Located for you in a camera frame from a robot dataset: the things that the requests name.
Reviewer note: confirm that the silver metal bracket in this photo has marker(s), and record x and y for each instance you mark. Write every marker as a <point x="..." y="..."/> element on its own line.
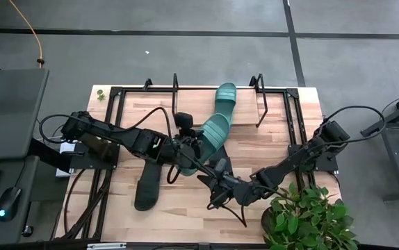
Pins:
<point x="105" y="246"/>

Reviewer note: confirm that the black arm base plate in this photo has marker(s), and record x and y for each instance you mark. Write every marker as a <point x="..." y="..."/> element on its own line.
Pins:
<point x="81" y="161"/>
<point x="329" y="165"/>

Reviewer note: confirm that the black round knob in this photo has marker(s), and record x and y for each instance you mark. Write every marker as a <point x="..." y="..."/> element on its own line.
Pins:
<point x="28" y="231"/>

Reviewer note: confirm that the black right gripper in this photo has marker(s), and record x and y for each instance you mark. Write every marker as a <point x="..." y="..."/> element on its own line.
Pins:
<point x="229" y="189"/>

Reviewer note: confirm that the black metal table frame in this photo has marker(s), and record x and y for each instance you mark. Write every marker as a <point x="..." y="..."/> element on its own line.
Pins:
<point x="115" y="91"/>

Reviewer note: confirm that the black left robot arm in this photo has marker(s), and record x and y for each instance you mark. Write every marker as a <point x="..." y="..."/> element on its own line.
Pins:
<point x="140" y="140"/>

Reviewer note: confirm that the green rubber slide sandal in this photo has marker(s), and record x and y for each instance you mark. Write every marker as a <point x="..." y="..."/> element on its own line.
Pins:
<point x="215" y="133"/>
<point x="226" y="95"/>

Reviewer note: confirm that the white power box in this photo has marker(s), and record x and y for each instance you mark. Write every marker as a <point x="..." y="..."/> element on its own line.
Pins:
<point x="68" y="147"/>

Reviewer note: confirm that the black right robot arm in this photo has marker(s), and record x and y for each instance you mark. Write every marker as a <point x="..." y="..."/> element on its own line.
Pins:
<point x="290" y="163"/>

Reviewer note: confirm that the black desk bracket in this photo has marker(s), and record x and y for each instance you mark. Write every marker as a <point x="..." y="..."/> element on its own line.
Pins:
<point x="46" y="154"/>

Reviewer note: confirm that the black metal stand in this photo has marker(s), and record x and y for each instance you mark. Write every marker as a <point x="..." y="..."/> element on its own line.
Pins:
<point x="397" y="166"/>

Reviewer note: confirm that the small green leaf sprig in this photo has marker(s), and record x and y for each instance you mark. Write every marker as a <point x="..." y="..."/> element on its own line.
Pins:
<point x="101" y="95"/>

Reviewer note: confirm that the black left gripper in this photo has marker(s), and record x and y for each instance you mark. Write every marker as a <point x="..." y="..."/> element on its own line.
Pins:
<point x="185" y="152"/>

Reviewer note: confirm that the dark grey desk panel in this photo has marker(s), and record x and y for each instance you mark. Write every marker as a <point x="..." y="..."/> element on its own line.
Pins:
<point x="8" y="114"/>

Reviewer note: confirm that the black computer mouse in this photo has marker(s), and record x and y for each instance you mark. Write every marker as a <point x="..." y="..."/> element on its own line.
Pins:
<point x="10" y="201"/>

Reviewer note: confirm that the potted green leafy plant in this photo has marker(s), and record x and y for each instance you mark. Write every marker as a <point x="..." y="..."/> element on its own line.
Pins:
<point x="307" y="215"/>

